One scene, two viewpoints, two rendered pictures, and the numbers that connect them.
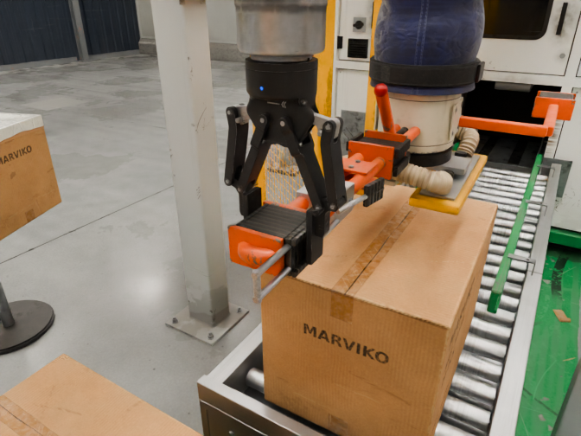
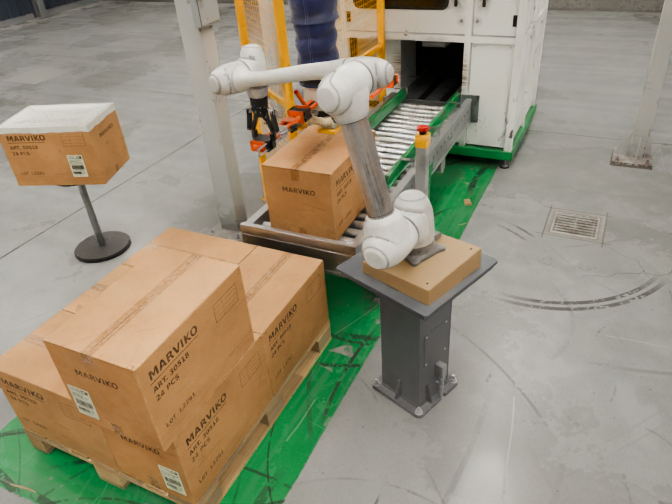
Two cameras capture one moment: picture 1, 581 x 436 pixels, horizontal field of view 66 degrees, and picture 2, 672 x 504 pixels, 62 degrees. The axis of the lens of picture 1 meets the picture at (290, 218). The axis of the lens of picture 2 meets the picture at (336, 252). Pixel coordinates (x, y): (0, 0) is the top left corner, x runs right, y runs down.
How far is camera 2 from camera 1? 2.02 m
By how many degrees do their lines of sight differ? 8
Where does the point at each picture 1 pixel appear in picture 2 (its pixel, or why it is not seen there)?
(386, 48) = not seen: hidden behind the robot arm
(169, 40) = (193, 51)
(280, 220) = (263, 137)
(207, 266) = (231, 190)
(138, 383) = not seen: hidden behind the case
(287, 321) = (275, 187)
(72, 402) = (183, 240)
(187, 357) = not seen: hidden behind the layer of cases
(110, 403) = (201, 239)
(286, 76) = (259, 102)
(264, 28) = (253, 92)
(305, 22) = (262, 90)
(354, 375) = (304, 204)
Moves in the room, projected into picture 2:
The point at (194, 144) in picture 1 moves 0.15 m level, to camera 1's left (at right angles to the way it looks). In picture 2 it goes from (214, 112) to (191, 114)
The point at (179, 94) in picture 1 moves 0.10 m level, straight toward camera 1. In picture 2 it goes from (202, 82) to (205, 87)
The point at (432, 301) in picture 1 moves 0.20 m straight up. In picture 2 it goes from (327, 168) to (324, 130)
